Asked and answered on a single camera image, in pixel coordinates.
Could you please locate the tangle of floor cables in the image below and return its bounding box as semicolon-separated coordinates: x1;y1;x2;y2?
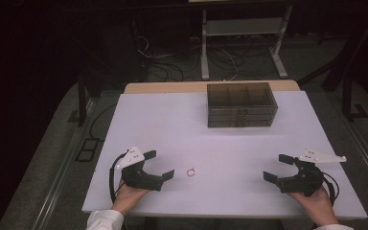
133;34;271;82

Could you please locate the black metal stand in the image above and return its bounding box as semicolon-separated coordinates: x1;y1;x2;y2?
76;71;104;127
340;71;368;123

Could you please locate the grey metal desk frame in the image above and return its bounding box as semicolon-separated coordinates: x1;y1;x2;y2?
200;4;293;81

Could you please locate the black floor cable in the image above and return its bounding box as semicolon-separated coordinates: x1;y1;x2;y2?
88;103;118;140

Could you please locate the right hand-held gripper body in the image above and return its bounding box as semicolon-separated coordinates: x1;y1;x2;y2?
279;148;348;196

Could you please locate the black floor socket plate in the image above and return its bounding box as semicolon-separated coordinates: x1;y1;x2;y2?
75;137;101;163

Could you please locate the person's left hand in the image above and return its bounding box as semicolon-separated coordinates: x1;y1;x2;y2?
111;180;151;216

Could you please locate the smoky transparent drawer box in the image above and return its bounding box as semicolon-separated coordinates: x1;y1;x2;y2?
206;81;279;128

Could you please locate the wooden table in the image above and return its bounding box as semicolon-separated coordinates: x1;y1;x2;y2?
123;80;301;95

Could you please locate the white board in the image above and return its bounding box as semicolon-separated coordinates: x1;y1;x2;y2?
81;90;368;220

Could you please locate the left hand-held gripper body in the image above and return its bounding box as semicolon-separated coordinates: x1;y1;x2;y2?
116;146;165;192

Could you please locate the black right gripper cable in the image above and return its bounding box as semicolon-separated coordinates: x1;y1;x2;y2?
320;172;340;206

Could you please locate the person's right hand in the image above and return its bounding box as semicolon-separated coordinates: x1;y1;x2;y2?
288;186;339;226

